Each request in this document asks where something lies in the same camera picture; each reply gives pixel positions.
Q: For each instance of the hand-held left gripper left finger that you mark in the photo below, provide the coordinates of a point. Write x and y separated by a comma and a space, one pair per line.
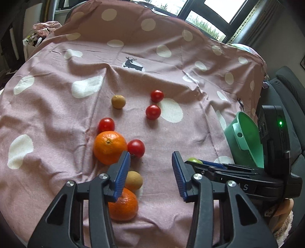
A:
121, 176

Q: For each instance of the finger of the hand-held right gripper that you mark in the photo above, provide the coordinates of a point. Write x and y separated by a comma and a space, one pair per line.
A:
219, 163
221, 175

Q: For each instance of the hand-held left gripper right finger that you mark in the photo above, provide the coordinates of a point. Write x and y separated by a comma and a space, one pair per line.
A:
178, 174

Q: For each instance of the green grape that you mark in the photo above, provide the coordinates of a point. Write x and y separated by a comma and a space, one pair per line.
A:
194, 159

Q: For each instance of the green plastic bowl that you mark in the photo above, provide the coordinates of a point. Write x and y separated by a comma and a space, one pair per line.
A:
247, 136

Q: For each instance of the orange mandarin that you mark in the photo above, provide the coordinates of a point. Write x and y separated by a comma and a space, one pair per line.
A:
108, 146
126, 207

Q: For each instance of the red cherry tomato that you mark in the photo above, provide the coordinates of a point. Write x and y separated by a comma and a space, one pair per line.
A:
136, 147
153, 112
157, 95
106, 124

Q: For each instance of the person's right forearm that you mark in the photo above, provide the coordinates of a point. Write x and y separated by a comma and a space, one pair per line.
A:
283, 226

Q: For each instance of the person's right hand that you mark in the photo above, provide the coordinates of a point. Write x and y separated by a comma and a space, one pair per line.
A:
284, 206

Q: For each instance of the brown longan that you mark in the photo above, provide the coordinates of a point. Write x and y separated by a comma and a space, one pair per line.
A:
134, 181
118, 101

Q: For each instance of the pink polka dot blanket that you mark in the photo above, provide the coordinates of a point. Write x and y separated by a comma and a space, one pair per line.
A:
59, 114

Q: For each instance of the grey curtain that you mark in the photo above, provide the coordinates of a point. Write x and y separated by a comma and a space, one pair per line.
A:
259, 16

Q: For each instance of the black framed window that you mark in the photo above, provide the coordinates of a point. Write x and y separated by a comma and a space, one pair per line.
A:
236, 9

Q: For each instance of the white floral cloth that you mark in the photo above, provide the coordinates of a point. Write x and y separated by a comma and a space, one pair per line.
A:
32, 39

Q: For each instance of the pink clothes pile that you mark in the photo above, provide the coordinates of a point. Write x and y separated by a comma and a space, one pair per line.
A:
46, 26

